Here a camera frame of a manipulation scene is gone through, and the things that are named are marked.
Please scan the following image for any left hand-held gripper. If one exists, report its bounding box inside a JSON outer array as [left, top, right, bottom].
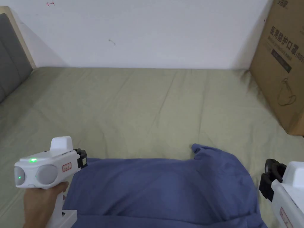
[[14, 136, 88, 228]]

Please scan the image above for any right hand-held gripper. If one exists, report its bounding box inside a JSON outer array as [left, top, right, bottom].
[[259, 158, 304, 228]]

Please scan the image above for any blue garment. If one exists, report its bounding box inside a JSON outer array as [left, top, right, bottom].
[[62, 143, 267, 228]]

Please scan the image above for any person's left hand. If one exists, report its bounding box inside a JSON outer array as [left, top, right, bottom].
[[23, 181, 69, 228]]

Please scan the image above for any brown cardboard carton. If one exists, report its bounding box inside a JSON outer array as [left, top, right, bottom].
[[248, 0, 304, 137]]

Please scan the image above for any grey padded headboard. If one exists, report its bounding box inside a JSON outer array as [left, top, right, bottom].
[[0, 6, 37, 105]]

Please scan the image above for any bed with pale green sheet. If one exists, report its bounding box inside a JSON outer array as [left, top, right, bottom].
[[0, 66, 304, 228]]

